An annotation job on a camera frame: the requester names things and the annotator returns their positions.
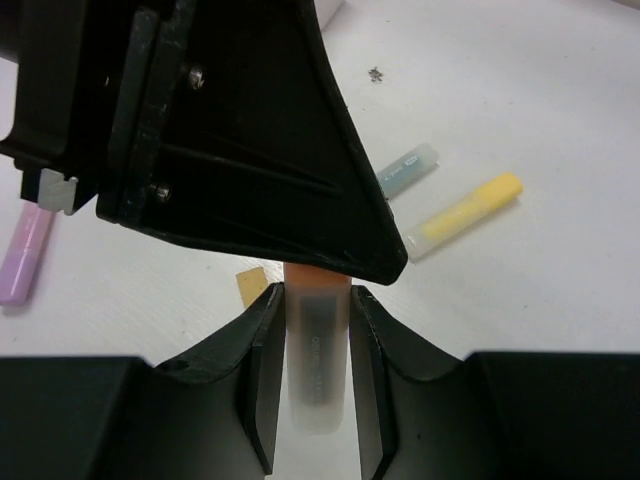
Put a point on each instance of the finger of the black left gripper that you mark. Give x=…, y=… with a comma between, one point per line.
x=244, y=145

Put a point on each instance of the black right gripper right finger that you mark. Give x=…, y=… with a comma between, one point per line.
x=424, y=414

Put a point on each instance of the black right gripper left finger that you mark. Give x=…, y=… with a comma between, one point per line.
x=210, y=412

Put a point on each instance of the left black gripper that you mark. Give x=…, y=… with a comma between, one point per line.
x=70, y=57

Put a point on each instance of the orange translucent highlighter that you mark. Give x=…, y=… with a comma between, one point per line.
x=317, y=323

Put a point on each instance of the green highlighter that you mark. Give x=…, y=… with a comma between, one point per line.
x=408, y=169

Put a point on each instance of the yellow eraser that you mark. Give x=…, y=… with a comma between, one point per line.
x=251, y=284

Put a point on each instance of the white desk organizer container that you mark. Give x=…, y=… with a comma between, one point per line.
x=326, y=10

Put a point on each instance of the pink highlighter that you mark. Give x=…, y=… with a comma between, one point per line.
x=24, y=253

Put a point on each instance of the yellow highlighter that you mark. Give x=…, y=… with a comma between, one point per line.
x=443, y=226

